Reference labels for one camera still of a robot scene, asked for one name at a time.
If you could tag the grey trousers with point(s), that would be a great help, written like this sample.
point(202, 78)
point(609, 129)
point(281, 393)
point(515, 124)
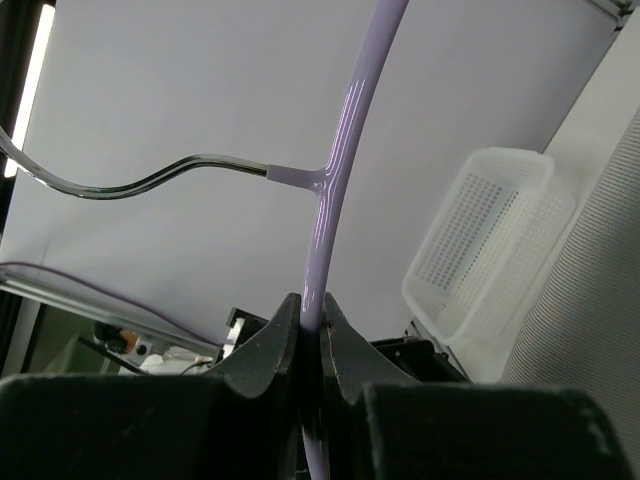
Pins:
point(584, 327)

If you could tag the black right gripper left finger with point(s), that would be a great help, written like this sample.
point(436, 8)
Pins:
point(237, 421)

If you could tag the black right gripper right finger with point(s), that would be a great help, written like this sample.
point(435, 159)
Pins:
point(380, 423)

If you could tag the lilac plastic hanger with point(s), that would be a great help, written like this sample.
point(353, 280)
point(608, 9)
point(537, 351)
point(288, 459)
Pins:
point(329, 184)

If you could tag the white plastic basket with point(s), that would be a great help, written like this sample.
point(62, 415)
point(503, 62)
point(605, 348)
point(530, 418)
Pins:
point(504, 212)

